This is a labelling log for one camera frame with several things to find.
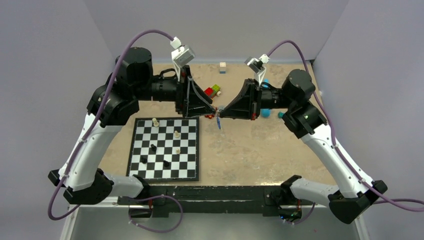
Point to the light blue cylinder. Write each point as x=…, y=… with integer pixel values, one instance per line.
x=265, y=112

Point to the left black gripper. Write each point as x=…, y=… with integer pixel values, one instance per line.
x=191, y=109

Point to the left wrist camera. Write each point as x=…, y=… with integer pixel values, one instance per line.
x=180, y=56

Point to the white chess piece top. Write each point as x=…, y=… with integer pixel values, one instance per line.
x=155, y=122

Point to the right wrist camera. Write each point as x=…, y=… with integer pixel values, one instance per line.
x=258, y=65

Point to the red owl number block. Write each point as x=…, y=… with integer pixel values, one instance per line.
x=210, y=116

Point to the black base frame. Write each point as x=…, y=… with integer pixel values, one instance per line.
x=267, y=200

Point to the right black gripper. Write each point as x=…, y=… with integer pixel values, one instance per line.
x=247, y=104

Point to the white chess piece middle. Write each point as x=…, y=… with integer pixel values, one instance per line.
x=177, y=134

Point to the white blue small cube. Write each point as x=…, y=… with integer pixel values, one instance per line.
x=222, y=67

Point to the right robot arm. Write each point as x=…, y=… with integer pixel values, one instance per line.
x=354, y=191

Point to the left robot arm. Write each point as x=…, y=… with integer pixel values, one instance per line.
x=110, y=108

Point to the teal curved piece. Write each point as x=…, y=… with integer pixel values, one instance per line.
x=280, y=115

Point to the colourful toy brick car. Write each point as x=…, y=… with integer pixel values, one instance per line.
x=214, y=91

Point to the black chess piece upper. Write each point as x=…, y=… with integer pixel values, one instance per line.
x=153, y=148

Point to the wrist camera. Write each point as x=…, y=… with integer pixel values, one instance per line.
x=258, y=65
x=180, y=56

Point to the black white chessboard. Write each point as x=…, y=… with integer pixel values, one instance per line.
x=184, y=167

